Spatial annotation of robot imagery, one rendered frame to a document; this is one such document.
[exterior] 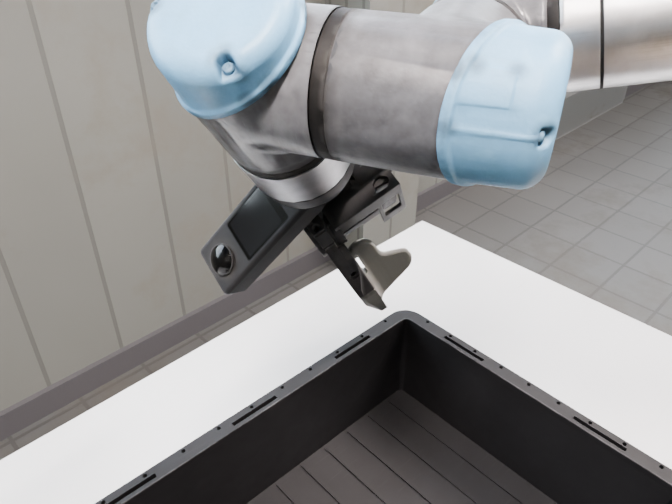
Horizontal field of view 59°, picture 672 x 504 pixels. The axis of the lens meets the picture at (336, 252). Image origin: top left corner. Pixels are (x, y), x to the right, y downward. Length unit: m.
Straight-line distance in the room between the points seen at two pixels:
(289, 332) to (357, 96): 0.70
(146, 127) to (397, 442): 1.23
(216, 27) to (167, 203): 1.51
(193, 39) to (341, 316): 0.73
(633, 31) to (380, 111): 0.17
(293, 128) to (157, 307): 1.65
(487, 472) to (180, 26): 0.48
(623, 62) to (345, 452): 0.42
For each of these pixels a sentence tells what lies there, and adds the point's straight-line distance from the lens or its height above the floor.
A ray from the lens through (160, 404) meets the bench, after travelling 0.87.
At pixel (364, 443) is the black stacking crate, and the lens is 0.63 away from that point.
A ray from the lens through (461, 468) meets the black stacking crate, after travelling 0.62.
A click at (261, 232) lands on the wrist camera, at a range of 0.45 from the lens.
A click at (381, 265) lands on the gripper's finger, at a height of 1.02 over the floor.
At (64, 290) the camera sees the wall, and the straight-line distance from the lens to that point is 1.75.
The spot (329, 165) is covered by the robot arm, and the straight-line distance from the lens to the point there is 0.37.
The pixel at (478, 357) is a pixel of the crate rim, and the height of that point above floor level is 0.93.
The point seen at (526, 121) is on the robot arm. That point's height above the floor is 1.23.
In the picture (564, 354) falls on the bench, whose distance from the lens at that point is 0.96.
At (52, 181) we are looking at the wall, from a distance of 1.61.
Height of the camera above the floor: 1.32
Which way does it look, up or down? 34 degrees down
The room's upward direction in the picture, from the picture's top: straight up
